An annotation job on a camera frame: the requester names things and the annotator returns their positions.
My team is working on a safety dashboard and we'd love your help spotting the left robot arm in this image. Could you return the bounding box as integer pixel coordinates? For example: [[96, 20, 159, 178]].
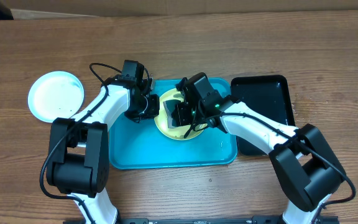
[[39, 60, 160, 223]]

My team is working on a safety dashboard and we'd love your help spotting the green orange sponge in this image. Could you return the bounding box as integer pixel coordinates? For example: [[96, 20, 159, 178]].
[[163, 100, 183, 129]]

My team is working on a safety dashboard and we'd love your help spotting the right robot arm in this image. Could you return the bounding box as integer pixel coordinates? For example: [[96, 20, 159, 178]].
[[163, 73, 346, 223]]

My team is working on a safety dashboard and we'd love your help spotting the black water tray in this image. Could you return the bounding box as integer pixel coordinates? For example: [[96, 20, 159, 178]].
[[230, 74, 300, 156]]

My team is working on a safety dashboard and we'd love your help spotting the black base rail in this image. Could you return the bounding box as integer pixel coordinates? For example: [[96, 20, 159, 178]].
[[63, 215, 340, 224]]

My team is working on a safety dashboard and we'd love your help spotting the light blue plate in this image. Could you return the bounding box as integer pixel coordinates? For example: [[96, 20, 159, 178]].
[[27, 71, 85, 123]]

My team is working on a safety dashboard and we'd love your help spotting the yellow plate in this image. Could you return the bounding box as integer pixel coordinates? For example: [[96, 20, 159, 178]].
[[154, 88, 207, 141]]

